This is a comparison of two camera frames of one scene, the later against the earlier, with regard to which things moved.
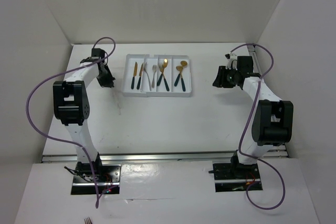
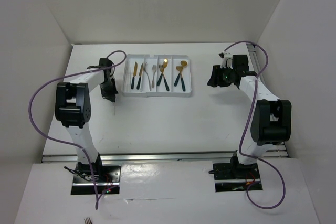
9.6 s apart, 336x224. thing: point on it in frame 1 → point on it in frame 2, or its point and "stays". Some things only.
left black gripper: (108, 82) → (110, 95)
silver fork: (145, 70) stays
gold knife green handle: (140, 74) stays
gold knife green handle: (135, 71) stays
